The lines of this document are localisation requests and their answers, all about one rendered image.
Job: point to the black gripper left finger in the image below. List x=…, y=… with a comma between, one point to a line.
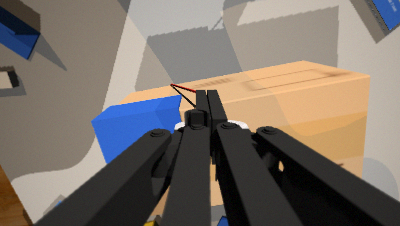
x=126, y=191

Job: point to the tan cardboard box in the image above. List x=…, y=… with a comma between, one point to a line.
x=323, y=107

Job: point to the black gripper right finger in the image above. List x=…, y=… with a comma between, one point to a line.
x=320, y=192

